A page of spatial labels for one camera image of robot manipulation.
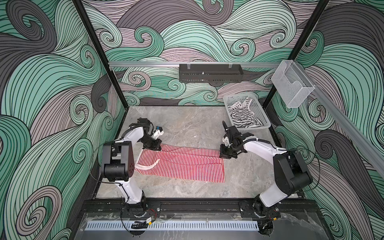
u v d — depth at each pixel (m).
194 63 0.95
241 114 1.14
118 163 0.48
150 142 0.80
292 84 0.78
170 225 0.70
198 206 0.75
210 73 0.95
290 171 0.45
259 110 1.07
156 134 0.86
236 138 0.67
